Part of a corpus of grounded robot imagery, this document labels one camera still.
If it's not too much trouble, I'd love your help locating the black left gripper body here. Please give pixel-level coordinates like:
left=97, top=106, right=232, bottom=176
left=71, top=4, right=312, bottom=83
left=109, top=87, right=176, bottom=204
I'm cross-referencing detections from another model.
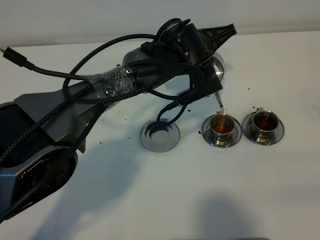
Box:
left=189, top=23, right=213, bottom=66

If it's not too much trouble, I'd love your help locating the right steel saucer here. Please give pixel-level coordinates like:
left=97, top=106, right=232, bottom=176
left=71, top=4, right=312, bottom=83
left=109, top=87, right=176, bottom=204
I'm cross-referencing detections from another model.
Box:
left=242, top=112, right=285, bottom=146

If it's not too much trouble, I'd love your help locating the left steel saucer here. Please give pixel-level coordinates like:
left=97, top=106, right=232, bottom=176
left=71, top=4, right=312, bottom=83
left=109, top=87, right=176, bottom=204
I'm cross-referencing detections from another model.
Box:
left=201, top=115, right=242, bottom=148

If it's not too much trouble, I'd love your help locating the round steel teapot tray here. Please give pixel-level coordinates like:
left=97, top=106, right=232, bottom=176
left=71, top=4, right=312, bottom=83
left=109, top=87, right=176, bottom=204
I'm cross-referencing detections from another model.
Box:
left=140, top=118, right=181, bottom=153

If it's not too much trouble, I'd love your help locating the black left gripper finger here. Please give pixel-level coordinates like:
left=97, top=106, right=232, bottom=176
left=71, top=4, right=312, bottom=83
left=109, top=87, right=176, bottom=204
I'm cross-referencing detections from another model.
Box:
left=197, top=24, right=237, bottom=53

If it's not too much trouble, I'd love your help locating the loose black usb cable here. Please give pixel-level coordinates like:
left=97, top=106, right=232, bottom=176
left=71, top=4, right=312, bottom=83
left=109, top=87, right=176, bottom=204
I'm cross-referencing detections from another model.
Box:
left=0, top=46, right=198, bottom=101

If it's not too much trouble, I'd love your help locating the right stainless steel teacup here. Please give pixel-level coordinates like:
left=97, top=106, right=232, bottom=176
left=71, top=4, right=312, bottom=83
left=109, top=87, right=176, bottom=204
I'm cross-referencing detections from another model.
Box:
left=252, top=108, right=280, bottom=136

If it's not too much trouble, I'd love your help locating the steel saucer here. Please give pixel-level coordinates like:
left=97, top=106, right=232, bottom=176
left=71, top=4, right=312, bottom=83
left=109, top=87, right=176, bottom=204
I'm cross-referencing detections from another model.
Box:
left=201, top=115, right=242, bottom=148
left=242, top=112, right=285, bottom=146

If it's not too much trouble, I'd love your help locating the stainless steel teapot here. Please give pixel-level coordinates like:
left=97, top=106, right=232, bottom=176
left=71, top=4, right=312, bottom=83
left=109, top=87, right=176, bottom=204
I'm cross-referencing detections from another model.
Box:
left=207, top=52, right=225, bottom=115

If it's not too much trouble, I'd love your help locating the stainless steel teacup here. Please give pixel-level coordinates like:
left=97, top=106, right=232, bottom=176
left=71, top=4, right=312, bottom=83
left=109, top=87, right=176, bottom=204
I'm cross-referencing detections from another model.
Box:
left=252, top=108, right=280, bottom=136
left=208, top=111, right=235, bottom=138

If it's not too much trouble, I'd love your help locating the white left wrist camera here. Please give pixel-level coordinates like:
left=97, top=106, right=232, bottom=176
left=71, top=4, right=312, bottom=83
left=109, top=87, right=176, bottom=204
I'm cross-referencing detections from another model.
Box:
left=188, top=56, right=215, bottom=104

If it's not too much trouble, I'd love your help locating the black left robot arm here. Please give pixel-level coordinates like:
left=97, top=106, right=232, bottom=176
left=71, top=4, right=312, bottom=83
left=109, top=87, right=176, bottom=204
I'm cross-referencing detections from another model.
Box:
left=0, top=18, right=237, bottom=221

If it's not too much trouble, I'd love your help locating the left stainless steel teacup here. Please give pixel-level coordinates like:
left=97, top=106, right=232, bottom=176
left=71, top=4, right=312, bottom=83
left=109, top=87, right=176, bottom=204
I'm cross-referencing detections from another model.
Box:
left=208, top=111, right=235, bottom=138

